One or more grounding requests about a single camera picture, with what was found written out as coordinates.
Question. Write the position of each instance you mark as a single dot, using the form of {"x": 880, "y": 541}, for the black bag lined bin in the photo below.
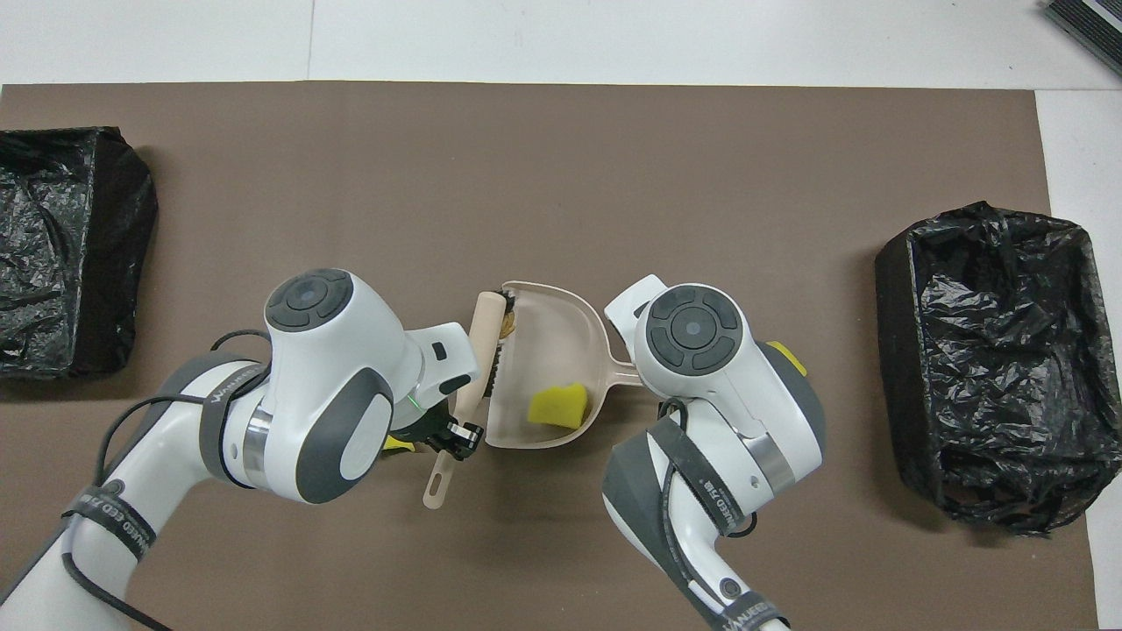
{"x": 53, "y": 202}
{"x": 973, "y": 307}

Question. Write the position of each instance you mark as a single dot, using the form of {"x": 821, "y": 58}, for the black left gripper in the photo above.
{"x": 431, "y": 431}

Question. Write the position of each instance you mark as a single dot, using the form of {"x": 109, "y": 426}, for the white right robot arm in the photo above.
{"x": 719, "y": 394}

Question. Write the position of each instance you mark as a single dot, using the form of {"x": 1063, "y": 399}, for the dark ribbed device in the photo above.
{"x": 1096, "y": 26}

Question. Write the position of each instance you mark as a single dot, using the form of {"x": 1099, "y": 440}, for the beige hand brush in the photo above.
{"x": 480, "y": 350}

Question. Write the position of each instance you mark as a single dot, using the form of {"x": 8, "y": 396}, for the beige plastic dustpan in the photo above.
{"x": 548, "y": 342}

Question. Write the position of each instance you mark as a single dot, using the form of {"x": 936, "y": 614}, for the brown paper table mat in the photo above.
{"x": 614, "y": 158}

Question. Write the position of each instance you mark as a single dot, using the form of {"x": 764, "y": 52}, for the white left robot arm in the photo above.
{"x": 324, "y": 386}

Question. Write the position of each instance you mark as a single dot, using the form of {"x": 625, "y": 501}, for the notched yellow sponge piece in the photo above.
{"x": 789, "y": 358}

